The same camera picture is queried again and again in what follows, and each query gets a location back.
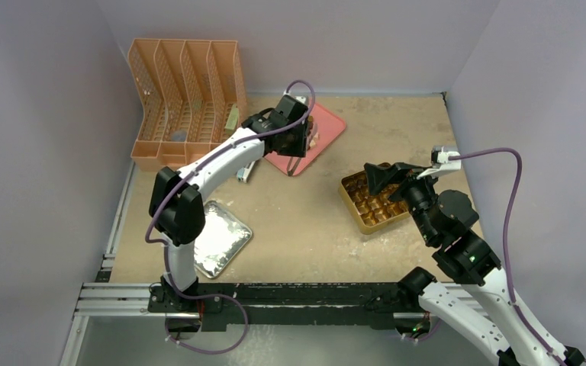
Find gold chocolate box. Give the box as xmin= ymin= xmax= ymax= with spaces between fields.
xmin=338 ymin=171 xmax=410 ymax=235

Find pink tongs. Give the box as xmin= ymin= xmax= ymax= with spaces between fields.
xmin=286 ymin=157 xmax=301 ymax=177

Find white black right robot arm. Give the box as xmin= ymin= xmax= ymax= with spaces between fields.
xmin=364 ymin=159 xmax=585 ymax=365

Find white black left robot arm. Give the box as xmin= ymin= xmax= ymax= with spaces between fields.
xmin=145 ymin=94 xmax=314 ymax=312

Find pink plastic tray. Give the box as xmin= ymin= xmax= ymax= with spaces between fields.
xmin=265 ymin=104 xmax=346 ymax=176

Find green eraser block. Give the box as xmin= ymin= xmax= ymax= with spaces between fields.
xmin=224 ymin=104 xmax=240 ymax=136

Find grey blue stapler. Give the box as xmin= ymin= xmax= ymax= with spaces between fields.
xmin=237 ymin=162 xmax=256 ymax=183

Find orange plastic file organizer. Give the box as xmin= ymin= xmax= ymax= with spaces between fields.
xmin=127 ymin=38 xmax=248 ymax=172

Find silver foil tray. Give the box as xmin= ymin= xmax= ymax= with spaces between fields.
xmin=194 ymin=201 xmax=253 ymax=279

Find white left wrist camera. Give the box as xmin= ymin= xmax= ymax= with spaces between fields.
xmin=284 ymin=92 xmax=309 ymax=105

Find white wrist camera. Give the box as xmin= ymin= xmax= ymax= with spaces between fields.
xmin=284 ymin=92 xmax=309 ymax=105
xmin=417 ymin=146 xmax=462 ymax=178

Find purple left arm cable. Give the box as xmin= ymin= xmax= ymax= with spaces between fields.
xmin=144 ymin=79 xmax=317 ymax=355

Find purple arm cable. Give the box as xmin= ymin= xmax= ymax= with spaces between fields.
xmin=144 ymin=79 xmax=317 ymax=355
xmin=448 ymin=147 xmax=586 ymax=366

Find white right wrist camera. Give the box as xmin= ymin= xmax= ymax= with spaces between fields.
xmin=417 ymin=146 xmax=462 ymax=178

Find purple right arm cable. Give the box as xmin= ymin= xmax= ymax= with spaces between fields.
xmin=448 ymin=147 xmax=586 ymax=366

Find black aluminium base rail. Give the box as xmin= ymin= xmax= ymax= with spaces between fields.
xmin=72 ymin=281 xmax=481 ymax=335

